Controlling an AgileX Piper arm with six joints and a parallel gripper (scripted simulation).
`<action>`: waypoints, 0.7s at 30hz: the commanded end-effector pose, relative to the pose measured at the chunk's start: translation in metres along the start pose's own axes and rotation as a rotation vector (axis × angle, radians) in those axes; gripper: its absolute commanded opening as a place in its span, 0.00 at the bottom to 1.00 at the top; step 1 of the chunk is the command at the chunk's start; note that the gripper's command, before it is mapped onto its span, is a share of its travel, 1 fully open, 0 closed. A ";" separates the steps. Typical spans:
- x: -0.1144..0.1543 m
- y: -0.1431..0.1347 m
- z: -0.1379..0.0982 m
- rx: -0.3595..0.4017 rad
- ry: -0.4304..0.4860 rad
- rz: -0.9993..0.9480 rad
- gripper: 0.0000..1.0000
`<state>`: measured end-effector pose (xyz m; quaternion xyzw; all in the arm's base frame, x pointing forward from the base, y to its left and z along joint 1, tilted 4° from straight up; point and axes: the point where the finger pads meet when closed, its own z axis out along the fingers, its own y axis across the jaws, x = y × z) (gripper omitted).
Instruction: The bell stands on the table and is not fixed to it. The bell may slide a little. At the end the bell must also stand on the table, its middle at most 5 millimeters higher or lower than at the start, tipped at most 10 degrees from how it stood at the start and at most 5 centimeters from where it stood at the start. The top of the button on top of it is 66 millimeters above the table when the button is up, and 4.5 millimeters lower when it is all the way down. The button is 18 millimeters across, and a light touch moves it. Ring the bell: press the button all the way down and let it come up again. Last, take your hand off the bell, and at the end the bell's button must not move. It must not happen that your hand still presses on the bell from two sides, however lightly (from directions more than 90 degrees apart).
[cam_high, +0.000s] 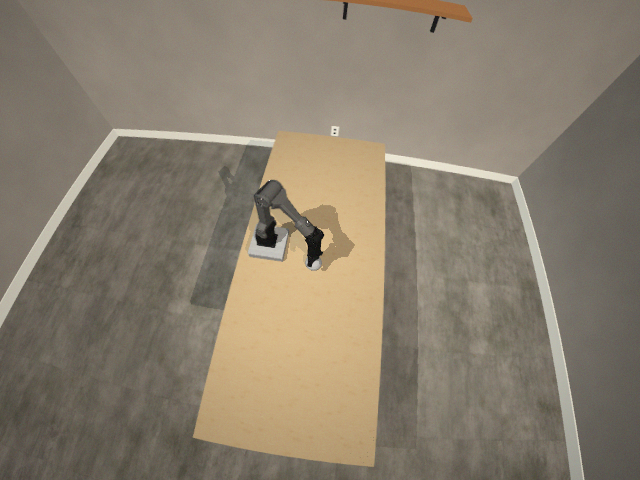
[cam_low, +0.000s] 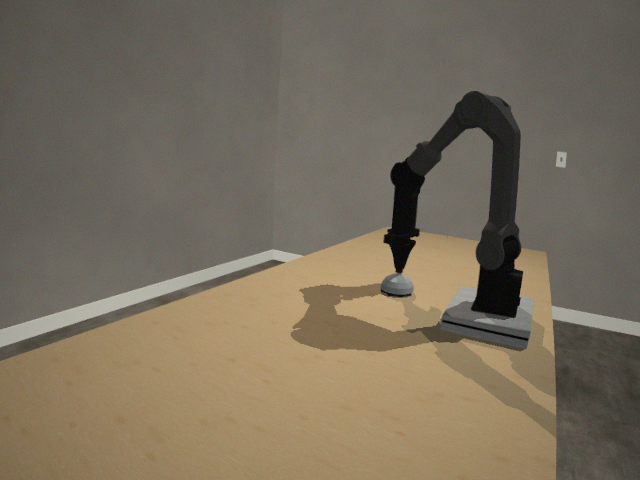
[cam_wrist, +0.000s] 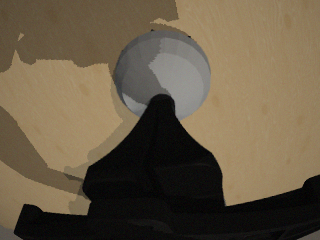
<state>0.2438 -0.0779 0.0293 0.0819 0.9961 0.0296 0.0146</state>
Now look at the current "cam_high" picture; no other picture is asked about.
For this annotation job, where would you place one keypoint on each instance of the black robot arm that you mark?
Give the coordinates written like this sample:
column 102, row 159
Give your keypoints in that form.
column 272, row 195

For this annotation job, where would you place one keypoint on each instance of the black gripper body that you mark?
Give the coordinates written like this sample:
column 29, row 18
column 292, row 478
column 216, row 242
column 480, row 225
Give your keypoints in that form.
column 312, row 257

